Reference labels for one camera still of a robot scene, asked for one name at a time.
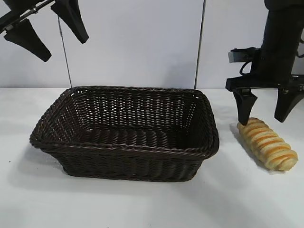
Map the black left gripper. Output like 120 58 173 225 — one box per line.
0 0 89 63

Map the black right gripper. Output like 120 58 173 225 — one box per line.
225 47 304 126

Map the long twisted striped bread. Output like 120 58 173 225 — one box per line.
237 117 299 172

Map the dark brown wicker basket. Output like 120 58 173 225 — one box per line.
29 85 220 183

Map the thin dark backdrop rod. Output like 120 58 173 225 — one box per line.
58 19 73 88

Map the grey metal backdrop rod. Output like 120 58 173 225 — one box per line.
194 0 205 89

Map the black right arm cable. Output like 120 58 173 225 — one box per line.
238 59 256 76

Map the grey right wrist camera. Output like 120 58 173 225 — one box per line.
228 47 262 64

